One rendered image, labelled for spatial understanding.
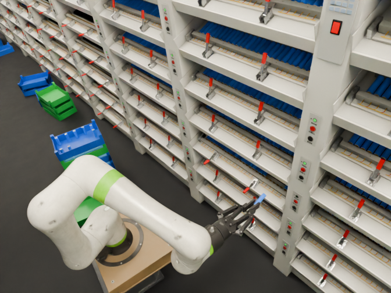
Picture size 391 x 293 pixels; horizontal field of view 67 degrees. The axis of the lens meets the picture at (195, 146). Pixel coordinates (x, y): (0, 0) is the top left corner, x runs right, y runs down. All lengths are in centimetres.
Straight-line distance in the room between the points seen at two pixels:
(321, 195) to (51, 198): 93
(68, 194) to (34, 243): 131
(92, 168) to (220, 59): 62
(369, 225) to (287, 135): 41
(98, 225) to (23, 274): 93
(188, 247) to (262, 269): 97
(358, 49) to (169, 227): 70
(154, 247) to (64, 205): 64
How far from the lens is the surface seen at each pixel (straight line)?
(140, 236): 156
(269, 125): 116
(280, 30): 94
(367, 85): 101
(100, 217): 138
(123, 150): 257
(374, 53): 84
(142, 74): 189
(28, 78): 394
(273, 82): 105
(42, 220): 100
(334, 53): 86
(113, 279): 151
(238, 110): 124
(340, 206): 121
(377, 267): 136
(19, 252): 231
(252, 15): 102
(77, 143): 214
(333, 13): 84
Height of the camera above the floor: 169
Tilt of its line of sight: 43 degrees down
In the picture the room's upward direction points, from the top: 7 degrees counter-clockwise
